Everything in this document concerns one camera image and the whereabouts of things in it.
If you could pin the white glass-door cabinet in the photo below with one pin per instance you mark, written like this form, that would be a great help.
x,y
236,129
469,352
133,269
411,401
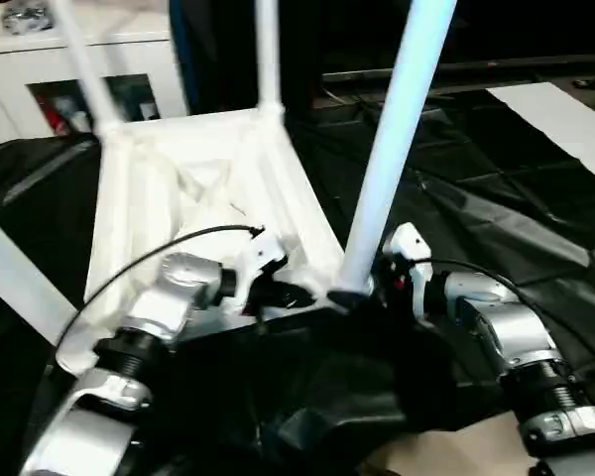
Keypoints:
x,y
144,54

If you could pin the red packet behind glass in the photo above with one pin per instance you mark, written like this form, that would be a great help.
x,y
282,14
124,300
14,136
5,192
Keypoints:
x,y
49,119

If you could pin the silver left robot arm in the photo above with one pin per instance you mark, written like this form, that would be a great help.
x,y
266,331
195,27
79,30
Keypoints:
x,y
168,297

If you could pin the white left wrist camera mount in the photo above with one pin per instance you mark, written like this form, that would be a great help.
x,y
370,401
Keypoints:
x,y
258,255

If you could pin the white bottle behind glass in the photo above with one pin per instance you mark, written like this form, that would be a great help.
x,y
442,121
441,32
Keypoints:
x,y
77,119

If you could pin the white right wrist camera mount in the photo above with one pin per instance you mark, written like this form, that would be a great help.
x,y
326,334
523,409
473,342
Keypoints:
x,y
406,243

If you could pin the white jar behind glass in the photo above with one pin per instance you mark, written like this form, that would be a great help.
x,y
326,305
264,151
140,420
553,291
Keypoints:
x,y
149,111

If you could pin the black work mat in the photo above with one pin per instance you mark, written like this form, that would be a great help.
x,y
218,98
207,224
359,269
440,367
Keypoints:
x,y
501,223

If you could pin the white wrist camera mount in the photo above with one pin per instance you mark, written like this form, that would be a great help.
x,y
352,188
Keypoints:
x,y
406,243
258,255

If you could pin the patterned bowl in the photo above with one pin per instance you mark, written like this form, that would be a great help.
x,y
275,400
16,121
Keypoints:
x,y
27,20

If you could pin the dark blue upright post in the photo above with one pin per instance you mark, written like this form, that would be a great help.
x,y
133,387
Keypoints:
x,y
184,54

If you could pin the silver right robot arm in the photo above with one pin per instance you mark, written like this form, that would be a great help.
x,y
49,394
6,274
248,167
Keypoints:
x,y
511,322

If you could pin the flat white sheet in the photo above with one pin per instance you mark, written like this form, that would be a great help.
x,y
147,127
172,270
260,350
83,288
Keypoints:
x,y
550,119

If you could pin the white plastic table leg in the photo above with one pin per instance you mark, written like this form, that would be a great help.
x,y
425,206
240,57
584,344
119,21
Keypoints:
x,y
15,273
86,69
396,124
269,59

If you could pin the long black bar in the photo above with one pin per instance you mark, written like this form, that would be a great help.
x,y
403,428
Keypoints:
x,y
476,66

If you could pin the white plastic table top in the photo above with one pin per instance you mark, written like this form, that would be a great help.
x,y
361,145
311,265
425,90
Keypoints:
x,y
144,163

